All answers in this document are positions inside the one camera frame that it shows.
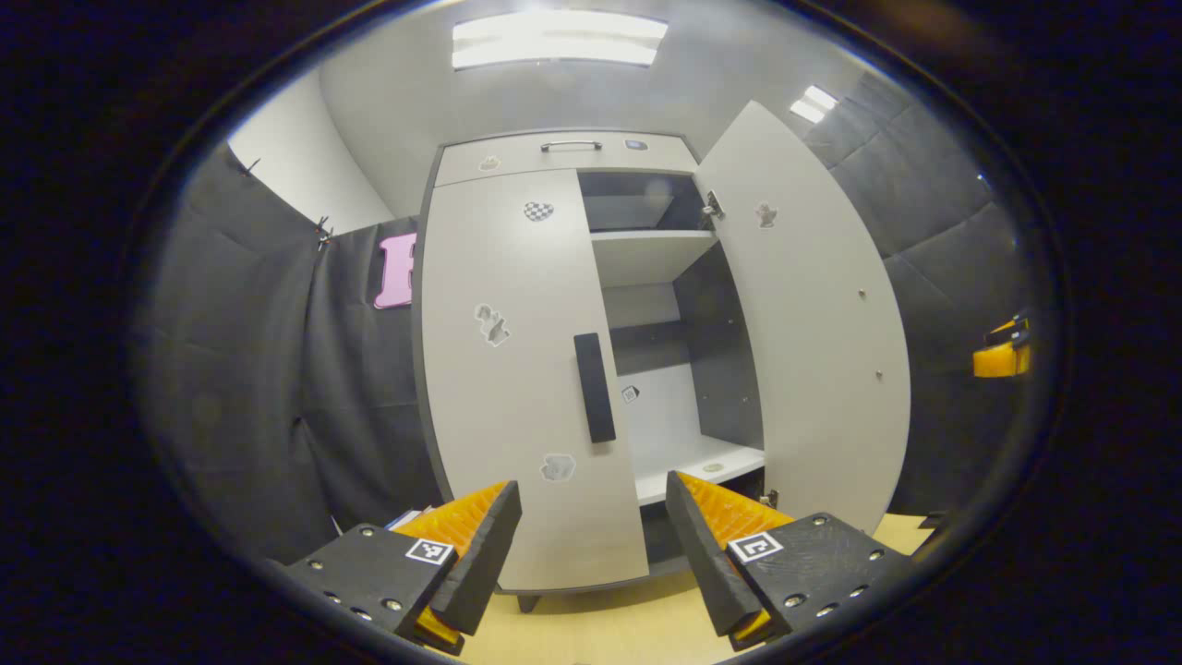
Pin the small ceiling light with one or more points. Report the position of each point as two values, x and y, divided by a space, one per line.
813 103

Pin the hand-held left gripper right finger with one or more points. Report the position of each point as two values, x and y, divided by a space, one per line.
706 563

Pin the wide white cabinet shelf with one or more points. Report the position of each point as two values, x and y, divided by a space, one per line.
693 462

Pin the grey cabinet drawer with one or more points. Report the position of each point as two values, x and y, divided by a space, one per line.
554 168

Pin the cabinet door with checkered sticker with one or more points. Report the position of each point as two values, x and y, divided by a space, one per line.
499 416

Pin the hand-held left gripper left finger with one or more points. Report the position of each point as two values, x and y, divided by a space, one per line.
485 563

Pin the small black object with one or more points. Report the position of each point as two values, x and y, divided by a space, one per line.
934 520

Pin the grey double-door shoe cabinet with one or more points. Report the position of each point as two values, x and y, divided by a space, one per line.
656 416

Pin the narrow white cabinet shelf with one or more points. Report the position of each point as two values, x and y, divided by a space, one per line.
646 257

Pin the cabinet door with box sticker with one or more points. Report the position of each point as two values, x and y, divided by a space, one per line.
813 323

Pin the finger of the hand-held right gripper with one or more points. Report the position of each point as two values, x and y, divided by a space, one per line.
997 360

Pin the black backdrop cloth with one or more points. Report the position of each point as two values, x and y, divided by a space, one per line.
240 369

